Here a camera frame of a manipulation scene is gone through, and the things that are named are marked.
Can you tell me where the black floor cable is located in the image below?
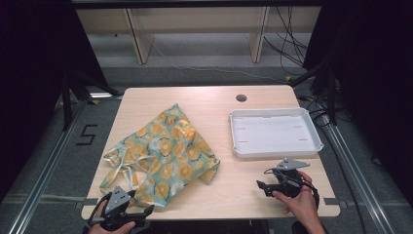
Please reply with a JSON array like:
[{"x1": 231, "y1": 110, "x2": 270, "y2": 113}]
[{"x1": 296, "y1": 93, "x2": 350, "y2": 128}]

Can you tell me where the aluminium floor rail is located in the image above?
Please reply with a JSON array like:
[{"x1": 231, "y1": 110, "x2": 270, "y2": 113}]
[
  {"x1": 319, "y1": 113, "x2": 396, "y2": 234},
  {"x1": 8, "y1": 97, "x2": 91, "y2": 234}
]

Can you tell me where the person's right hand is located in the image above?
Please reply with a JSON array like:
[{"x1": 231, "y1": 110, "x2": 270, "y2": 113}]
[{"x1": 272, "y1": 171, "x2": 321, "y2": 226}]

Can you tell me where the black looped gripper cable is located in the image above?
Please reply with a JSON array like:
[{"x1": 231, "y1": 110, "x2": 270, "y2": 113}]
[{"x1": 86, "y1": 192, "x2": 113, "y2": 227}]

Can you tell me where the person's left hand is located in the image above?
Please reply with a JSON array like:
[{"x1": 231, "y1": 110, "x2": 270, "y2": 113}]
[{"x1": 87, "y1": 201, "x2": 136, "y2": 234}]

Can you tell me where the white floor cable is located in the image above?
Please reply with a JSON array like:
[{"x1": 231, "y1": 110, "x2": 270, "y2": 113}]
[{"x1": 151, "y1": 41, "x2": 288, "y2": 83}]

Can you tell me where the white plastic tray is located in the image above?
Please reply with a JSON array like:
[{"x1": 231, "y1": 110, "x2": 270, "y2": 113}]
[{"x1": 229, "y1": 107, "x2": 325, "y2": 160}]

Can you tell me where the black curtain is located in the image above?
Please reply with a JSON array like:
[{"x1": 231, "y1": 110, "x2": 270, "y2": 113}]
[
  {"x1": 302, "y1": 0, "x2": 413, "y2": 199},
  {"x1": 0, "y1": 0, "x2": 110, "y2": 204}
]

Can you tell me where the lemon print cloth bag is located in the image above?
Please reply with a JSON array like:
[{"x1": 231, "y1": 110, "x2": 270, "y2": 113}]
[{"x1": 98, "y1": 103, "x2": 221, "y2": 208}]

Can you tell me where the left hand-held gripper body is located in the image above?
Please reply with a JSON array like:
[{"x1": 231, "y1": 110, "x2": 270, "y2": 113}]
[{"x1": 95, "y1": 185, "x2": 133, "y2": 232}]

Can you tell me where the light wooden desk frame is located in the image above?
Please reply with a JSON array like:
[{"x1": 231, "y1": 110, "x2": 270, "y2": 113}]
[{"x1": 75, "y1": 6, "x2": 322, "y2": 65}]

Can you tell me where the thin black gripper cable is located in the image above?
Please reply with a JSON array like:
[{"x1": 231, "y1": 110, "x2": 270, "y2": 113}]
[{"x1": 263, "y1": 168, "x2": 295, "y2": 186}]

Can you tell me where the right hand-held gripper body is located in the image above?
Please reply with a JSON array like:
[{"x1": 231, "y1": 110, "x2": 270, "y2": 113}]
[{"x1": 273, "y1": 158, "x2": 311, "y2": 199}]

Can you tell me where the bundle of black hanging cables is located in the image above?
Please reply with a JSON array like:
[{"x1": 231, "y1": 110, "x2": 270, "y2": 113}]
[{"x1": 262, "y1": 6, "x2": 309, "y2": 76}]

